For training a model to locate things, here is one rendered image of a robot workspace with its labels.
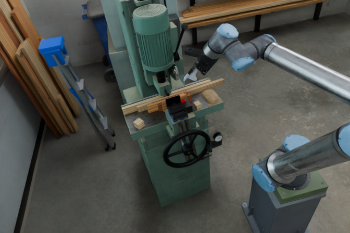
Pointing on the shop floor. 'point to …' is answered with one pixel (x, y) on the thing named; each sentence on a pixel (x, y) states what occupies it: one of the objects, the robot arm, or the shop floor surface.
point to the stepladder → (76, 86)
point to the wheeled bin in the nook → (94, 13)
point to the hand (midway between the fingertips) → (188, 72)
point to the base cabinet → (188, 173)
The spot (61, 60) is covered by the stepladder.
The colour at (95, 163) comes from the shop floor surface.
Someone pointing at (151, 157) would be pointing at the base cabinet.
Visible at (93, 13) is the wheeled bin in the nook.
